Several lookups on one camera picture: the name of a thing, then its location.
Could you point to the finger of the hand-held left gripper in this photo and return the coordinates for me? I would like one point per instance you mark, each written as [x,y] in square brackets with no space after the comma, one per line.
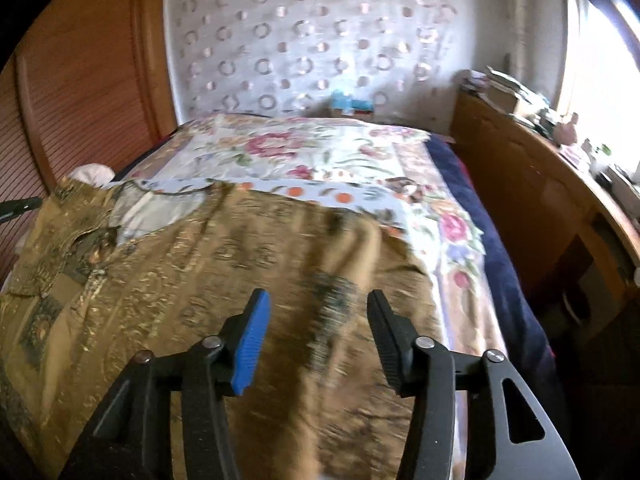
[22,205]

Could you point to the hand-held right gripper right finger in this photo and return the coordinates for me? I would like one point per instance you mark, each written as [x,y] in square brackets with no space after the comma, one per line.
[392,355]

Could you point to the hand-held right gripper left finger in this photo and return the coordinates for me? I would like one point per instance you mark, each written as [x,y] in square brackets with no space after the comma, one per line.
[250,345]

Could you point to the brown patterned garment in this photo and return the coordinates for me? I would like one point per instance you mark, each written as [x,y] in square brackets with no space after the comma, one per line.
[200,270]

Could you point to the wooden headboard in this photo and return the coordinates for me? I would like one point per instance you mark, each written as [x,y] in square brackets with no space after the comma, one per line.
[75,85]

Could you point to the navy blue blanket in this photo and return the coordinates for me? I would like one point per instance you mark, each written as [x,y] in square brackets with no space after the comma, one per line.
[500,270]

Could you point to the floral quilt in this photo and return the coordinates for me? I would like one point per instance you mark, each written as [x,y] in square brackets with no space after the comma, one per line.
[280,145]

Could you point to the long wooden cabinet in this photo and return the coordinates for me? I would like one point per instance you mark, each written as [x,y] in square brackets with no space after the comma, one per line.
[500,170]

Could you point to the box with blue items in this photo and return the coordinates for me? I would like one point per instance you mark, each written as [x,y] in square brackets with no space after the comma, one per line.
[350,106]

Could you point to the stack of books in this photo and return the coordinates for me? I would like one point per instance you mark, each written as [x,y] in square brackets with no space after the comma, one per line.
[505,87]

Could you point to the green capped bottle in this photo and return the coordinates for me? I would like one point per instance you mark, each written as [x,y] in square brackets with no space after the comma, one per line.
[606,151]

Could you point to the window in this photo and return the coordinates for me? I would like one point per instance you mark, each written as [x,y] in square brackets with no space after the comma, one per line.
[600,85]

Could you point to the sheer window curtain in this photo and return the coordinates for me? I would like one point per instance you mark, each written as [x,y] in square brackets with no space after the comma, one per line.
[530,35]

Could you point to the circle patterned wall curtain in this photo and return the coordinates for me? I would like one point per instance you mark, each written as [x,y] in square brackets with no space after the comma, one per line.
[300,35]

